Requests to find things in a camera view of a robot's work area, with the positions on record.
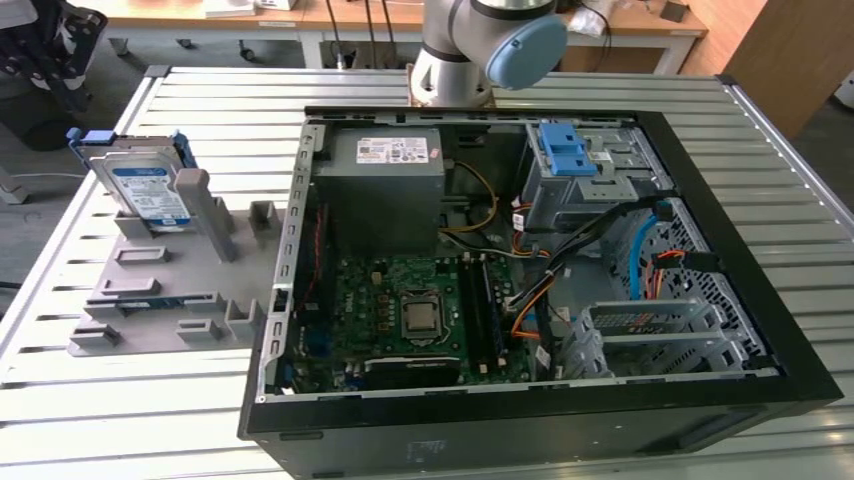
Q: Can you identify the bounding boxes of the hard disk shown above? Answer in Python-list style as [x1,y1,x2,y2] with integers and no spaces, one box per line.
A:
[65,127,198,234]

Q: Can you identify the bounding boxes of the blue data wire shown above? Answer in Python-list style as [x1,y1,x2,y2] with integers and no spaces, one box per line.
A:
[625,198,676,302]

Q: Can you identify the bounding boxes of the orange power wire black plug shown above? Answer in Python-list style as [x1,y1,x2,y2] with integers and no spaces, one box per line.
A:
[643,251,727,301]

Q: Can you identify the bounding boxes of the silver disk bay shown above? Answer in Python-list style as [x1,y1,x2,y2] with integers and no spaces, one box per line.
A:
[563,297,783,380]

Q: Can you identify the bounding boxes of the black mesh wastebasket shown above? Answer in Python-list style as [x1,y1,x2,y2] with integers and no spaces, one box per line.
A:
[10,89,85,152]

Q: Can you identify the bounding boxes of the large white box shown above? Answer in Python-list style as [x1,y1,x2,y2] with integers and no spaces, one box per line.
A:
[202,0,258,20]

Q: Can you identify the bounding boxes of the grey stand foot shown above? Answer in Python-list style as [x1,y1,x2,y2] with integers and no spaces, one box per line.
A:
[0,164,32,206]

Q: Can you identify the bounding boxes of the grey parts rack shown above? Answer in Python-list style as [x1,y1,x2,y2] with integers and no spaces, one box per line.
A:
[68,167,289,359]

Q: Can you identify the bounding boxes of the RAM stick with blue label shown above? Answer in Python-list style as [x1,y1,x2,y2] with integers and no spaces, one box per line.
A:
[113,294,186,310]

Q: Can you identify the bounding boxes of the grey power supply unit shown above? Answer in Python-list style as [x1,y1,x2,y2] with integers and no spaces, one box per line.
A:
[312,127,447,257]

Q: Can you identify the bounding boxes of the green motherboard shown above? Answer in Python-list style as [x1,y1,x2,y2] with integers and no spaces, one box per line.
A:
[292,252,535,392]

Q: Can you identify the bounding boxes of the CPU socket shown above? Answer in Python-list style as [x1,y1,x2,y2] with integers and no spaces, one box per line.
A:
[396,287,448,347]

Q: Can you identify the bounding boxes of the silver CPU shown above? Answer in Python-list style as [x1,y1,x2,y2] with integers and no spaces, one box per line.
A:
[401,301,441,334]

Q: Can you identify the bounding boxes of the blue plastic drive latch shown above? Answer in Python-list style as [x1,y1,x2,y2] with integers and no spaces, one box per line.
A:
[537,121,599,176]

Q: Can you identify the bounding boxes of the clear plastic bag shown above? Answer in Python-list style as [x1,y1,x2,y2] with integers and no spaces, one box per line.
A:
[569,7,609,36]

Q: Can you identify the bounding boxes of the black RAM slot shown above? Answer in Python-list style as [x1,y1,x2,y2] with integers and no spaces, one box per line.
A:
[457,252,492,375]

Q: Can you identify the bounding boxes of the black graphics card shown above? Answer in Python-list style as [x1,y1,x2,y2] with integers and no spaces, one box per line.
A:
[361,353,463,390]

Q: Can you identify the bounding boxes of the silver optical drive cage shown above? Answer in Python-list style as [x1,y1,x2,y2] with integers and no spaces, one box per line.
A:
[519,118,676,235]

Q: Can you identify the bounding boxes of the black PC case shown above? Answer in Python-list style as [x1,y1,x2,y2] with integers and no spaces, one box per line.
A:
[236,104,843,480]

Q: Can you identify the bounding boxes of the brown wooden cabinet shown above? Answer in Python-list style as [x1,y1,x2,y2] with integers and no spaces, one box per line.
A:
[679,0,854,141]

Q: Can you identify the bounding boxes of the white round object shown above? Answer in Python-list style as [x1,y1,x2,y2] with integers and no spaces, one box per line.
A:
[832,69,854,109]

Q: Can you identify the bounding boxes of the wooden desk white frame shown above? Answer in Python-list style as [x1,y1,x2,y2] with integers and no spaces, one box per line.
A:
[98,0,322,69]
[318,0,709,76]

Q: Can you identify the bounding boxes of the yellow wires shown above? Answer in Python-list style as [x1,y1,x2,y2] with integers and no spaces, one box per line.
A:
[439,159,501,234]

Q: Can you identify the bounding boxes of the black cable bundle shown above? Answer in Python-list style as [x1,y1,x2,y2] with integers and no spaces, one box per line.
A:
[504,196,661,321]

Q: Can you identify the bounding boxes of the orange wire loop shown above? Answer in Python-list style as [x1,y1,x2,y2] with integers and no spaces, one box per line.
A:
[509,279,555,341]

